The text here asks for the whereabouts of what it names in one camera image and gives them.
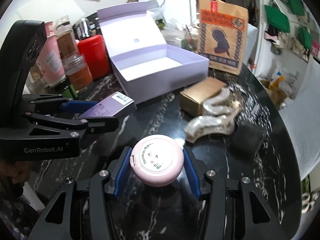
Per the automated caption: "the small purple box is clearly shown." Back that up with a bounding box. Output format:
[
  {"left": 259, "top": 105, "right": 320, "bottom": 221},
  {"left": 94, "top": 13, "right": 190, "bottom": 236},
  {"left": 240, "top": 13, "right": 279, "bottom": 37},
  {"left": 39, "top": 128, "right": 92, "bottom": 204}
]
[{"left": 79, "top": 92, "right": 136, "bottom": 119}]

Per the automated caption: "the pink round tape measure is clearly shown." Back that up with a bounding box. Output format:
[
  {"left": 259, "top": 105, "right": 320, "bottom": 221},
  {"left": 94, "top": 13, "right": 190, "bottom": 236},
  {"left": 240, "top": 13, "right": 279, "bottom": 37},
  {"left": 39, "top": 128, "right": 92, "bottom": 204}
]
[{"left": 130, "top": 134, "right": 184, "bottom": 187}]

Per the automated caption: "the smoky translucent square cup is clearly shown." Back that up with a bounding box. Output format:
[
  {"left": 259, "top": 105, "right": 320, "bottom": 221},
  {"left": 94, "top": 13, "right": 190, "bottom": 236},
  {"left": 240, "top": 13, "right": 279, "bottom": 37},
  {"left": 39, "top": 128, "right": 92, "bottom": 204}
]
[{"left": 230, "top": 122, "right": 266, "bottom": 159}]

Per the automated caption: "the pearl wavy hair claw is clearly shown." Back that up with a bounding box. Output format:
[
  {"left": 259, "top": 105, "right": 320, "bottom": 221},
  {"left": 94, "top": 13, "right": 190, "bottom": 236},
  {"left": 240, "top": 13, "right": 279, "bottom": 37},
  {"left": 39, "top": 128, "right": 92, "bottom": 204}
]
[{"left": 184, "top": 88, "right": 240, "bottom": 144}]

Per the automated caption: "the gold cardboard box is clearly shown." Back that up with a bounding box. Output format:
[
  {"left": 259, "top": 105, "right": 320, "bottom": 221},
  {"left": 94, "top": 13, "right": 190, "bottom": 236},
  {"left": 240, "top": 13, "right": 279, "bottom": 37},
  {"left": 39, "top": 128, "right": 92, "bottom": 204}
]
[{"left": 180, "top": 77, "right": 226, "bottom": 117}]

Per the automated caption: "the person left hand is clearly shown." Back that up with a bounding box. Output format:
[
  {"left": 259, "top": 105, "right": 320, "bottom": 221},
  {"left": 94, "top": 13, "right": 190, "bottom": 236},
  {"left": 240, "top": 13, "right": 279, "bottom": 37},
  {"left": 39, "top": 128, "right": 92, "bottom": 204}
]
[{"left": 1, "top": 159, "right": 33, "bottom": 196}]

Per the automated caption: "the amber glass jar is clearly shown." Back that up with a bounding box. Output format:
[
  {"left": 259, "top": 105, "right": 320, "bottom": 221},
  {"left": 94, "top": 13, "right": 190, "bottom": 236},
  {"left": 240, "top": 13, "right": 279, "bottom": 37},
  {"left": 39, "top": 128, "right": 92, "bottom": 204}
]
[{"left": 63, "top": 54, "right": 93, "bottom": 90}]

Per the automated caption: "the pink cylindrical container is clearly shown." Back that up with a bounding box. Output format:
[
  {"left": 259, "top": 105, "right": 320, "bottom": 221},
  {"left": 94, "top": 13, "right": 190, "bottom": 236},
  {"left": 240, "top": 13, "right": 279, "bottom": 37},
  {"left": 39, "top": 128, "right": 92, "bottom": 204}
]
[{"left": 36, "top": 21, "right": 66, "bottom": 87}]

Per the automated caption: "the red canister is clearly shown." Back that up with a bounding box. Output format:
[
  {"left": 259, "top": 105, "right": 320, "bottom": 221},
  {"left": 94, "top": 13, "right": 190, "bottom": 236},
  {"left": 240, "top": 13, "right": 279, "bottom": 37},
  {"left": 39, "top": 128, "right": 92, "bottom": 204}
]
[{"left": 77, "top": 35, "right": 111, "bottom": 80}]

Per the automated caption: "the lavender open gift box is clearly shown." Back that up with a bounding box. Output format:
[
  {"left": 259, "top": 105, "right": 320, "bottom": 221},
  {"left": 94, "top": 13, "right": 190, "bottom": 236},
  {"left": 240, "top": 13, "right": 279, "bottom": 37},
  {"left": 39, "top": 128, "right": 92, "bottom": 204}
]
[{"left": 97, "top": 0, "right": 209, "bottom": 104}]

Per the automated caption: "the near light blue covered chair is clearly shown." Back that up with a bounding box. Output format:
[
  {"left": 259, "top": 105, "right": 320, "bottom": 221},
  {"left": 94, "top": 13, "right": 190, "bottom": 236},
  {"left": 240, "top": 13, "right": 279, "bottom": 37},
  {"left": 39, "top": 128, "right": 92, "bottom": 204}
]
[{"left": 280, "top": 61, "right": 319, "bottom": 179}]

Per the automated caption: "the light blue covered chair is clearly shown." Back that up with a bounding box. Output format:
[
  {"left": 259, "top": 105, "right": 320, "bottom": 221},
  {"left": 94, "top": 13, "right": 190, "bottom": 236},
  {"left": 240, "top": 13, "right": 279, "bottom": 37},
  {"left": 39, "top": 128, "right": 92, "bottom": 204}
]
[
  {"left": 242, "top": 24, "right": 258, "bottom": 64},
  {"left": 280, "top": 61, "right": 319, "bottom": 179}
]

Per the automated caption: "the white refrigerator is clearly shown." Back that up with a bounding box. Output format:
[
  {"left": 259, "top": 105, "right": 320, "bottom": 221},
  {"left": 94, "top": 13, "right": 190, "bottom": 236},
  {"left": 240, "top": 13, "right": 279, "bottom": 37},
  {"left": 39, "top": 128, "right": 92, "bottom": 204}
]
[{"left": 138, "top": 0, "right": 197, "bottom": 25}]

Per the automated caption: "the brown paper takeout bag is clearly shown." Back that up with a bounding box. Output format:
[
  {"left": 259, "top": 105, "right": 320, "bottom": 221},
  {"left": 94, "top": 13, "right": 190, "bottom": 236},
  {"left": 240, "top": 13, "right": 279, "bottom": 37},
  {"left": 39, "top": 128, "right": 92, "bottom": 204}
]
[{"left": 197, "top": 0, "right": 248, "bottom": 75}]

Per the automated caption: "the far light blue covered chair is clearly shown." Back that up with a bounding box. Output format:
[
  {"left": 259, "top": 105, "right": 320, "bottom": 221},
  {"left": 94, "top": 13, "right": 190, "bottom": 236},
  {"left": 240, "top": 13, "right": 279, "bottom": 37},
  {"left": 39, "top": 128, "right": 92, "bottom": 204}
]
[{"left": 242, "top": 24, "right": 258, "bottom": 64}]

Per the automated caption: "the green tote bag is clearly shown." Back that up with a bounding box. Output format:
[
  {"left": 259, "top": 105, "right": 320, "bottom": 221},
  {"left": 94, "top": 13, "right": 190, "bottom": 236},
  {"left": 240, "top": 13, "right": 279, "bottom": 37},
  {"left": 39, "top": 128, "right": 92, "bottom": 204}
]
[{"left": 264, "top": 5, "right": 291, "bottom": 33}]

